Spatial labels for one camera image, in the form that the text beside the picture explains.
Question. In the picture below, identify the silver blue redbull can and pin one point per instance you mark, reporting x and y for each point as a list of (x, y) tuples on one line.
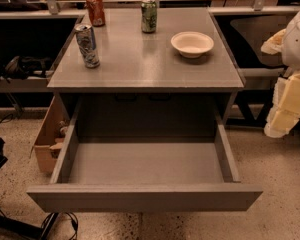
[(87, 45)]

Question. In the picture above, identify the cardboard box on floor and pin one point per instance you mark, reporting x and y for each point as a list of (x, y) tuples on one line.
[(49, 140)]

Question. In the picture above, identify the green soda can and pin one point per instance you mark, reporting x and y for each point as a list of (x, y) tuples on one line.
[(149, 16)]

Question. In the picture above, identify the orange soda can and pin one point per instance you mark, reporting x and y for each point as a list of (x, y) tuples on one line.
[(96, 12)]

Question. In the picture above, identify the black headphones on shelf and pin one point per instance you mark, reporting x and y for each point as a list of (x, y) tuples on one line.
[(23, 67)]

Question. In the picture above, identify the white paper bowl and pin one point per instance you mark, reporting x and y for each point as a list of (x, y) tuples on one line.
[(192, 44)]

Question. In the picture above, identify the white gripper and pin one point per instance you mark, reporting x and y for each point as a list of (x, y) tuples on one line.
[(297, 45)]

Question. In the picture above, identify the open grey top drawer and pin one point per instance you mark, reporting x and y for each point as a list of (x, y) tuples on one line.
[(145, 155)]

